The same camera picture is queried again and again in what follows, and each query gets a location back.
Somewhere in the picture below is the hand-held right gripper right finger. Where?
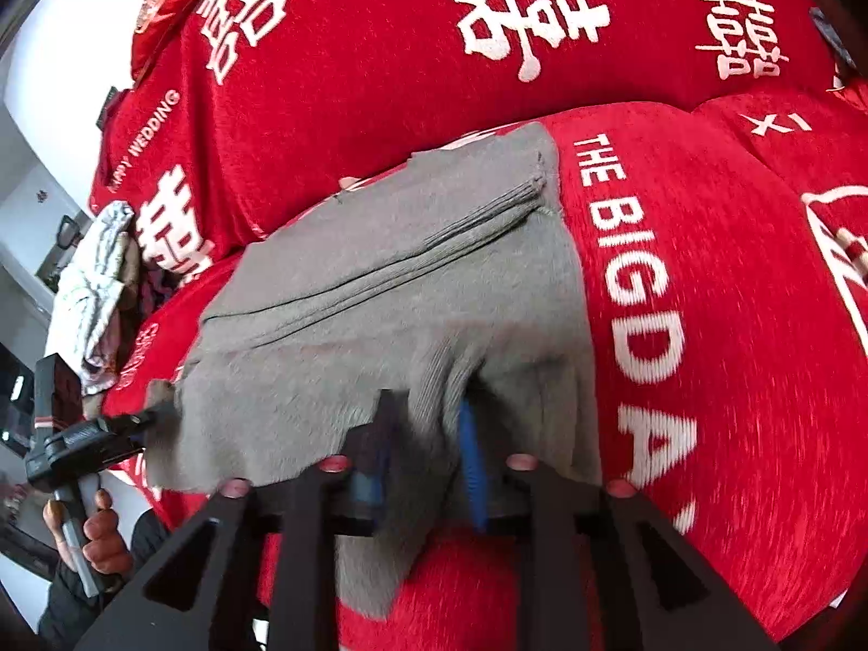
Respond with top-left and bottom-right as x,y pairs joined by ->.
457,397 -> 781,651

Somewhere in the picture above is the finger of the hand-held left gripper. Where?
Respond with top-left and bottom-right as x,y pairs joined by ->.
101,401 -> 178,439

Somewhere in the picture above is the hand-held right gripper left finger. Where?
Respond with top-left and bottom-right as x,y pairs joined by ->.
74,390 -> 401,651

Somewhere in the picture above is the grey knit sweater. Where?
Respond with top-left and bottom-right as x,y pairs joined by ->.
145,120 -> 604,621

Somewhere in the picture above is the person's left forearm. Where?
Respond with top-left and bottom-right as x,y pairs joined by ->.
37,508 -> 174,651

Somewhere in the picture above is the person's left hand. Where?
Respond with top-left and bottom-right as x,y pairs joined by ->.
42,488 -> 135,591

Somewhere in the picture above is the light grey crumpled cloth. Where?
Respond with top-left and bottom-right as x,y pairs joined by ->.
46,201 -> 141,392

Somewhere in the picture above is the red printed blanket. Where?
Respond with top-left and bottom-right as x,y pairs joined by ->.
88,0 -> 868,651

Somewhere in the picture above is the red embroidered cushion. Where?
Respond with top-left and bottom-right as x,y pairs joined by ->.
131,0 -> 241,82

